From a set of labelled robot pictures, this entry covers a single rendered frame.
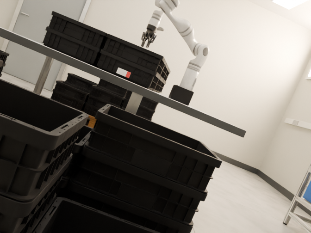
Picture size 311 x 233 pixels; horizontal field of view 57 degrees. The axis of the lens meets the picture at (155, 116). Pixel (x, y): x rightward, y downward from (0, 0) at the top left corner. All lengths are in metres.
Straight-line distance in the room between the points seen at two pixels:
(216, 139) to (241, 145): 0.48
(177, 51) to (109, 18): 1.29
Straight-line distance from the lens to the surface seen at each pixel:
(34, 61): 5.39
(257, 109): 5.57
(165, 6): 1.80
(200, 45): 2.03
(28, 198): 0.49
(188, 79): 2.00
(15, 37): 1.59
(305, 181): 3.17
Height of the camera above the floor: 0.71
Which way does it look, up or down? 5 degrees down
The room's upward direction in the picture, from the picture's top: 23 degrees clockwise
